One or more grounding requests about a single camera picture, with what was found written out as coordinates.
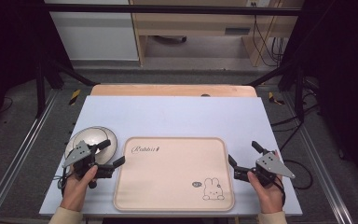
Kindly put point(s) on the beige tray with rabbit print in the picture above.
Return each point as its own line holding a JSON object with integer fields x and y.
{"x": 171, "y": 177}

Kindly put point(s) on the round silver metal bowl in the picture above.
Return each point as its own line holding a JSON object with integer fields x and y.
{"x": 105, "y": 135}

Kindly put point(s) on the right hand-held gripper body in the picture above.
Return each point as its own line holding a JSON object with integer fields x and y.
{"x": 273, "y": 165}

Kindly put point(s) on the yellow black tape marker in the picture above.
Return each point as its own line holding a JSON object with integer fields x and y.
{"x": 74, "y": 97}
{"x": 273, "y": 98}

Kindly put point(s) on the light wooden desk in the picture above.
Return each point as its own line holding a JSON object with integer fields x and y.
{"x": 195, "y": 25}

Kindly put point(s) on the black curtain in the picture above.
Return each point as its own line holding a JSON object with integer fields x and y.
{"x": 348, "y": 77}
{"x": 9, "y": 46}

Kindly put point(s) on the wooden table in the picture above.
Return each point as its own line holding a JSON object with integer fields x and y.
{"x": 167, "y": 90}

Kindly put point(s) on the white cabinet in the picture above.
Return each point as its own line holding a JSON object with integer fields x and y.
{"x": 96, "y": 37}

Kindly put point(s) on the black horizontal frame bar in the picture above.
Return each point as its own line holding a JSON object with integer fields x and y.
{"x": 167, "y": 9}

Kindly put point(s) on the aluminium floor rail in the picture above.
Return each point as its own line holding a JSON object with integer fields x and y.
{"x": 320, "y": 161}
{"x": 18, "y": 149}

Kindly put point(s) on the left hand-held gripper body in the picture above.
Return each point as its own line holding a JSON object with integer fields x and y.
{"x": 77, "y": 154}

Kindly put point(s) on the person's left hand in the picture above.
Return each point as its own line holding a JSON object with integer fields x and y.
{"x": 77, "y": 189}

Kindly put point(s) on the black metal stand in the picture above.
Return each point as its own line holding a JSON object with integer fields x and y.
{"x": 39, "y": 90}
{"x": 299, "y": 93}

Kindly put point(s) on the person's right hand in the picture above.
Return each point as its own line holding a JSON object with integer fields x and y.
{"x": 268, "y": 197}

